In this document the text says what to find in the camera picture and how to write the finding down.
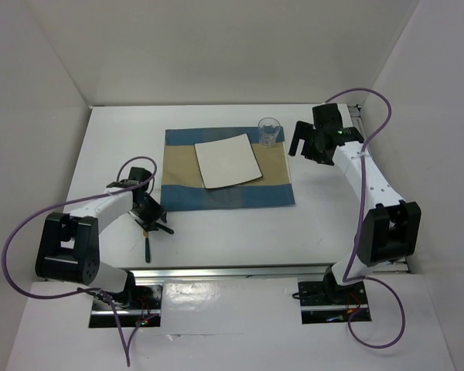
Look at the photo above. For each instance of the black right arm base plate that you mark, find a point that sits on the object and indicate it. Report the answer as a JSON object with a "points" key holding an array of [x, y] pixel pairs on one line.
{"points": [[320, 307]]}

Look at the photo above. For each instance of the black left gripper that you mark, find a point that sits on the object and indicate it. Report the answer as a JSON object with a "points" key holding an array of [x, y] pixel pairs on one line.
{"points": [[156, 212]]}

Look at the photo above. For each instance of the gold knife green handle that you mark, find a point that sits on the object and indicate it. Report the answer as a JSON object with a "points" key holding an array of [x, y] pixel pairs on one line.
{"points": [[148, 256]]}

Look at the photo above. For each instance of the aluminium front rail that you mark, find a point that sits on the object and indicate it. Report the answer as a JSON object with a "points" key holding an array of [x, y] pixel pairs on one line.
{"points": [[216, 270]]}

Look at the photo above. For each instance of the white square plate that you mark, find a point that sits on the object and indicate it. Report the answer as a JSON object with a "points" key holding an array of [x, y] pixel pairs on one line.
{"points": [[227, 162]]}

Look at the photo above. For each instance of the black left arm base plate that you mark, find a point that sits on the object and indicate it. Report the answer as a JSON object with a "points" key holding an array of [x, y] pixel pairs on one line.
{"points": [[144, 310]]}

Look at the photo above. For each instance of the clear plastic cup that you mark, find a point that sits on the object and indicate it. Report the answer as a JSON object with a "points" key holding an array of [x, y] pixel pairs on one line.
{"points": [[268, 130]]}

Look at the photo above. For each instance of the blue beige striped placemat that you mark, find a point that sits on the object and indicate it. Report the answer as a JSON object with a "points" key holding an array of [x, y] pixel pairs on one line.
{"points": [[182, 187]]}

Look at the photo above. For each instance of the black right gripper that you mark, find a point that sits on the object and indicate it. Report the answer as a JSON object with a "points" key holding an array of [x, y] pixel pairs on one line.
{"points": [[301, 128]]}

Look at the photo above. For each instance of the gold fork green handle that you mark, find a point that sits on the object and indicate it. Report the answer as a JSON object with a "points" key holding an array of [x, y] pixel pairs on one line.
{"points": [[164, 228]]}

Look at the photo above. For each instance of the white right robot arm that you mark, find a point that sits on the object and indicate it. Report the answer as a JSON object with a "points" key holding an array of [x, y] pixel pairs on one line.
{"points": [[387, 227]]}

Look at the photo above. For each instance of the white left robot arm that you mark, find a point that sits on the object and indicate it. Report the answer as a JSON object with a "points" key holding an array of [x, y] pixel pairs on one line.
{"points": [[69, 248]]}

